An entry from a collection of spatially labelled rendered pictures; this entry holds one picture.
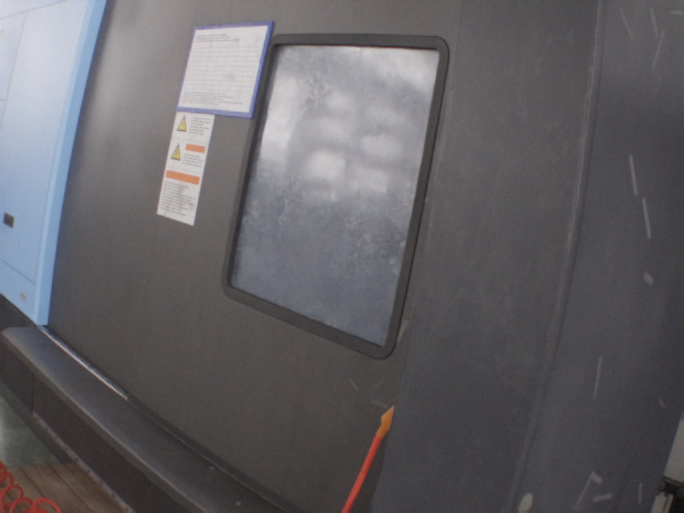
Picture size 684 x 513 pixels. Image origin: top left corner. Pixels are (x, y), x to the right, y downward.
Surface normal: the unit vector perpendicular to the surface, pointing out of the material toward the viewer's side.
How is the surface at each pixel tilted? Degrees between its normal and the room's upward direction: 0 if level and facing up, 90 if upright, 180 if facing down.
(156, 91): 86
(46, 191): 86
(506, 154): 88
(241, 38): 86
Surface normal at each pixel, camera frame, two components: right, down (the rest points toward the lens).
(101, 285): -0.73, -0.07
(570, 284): 0.66, 0.21
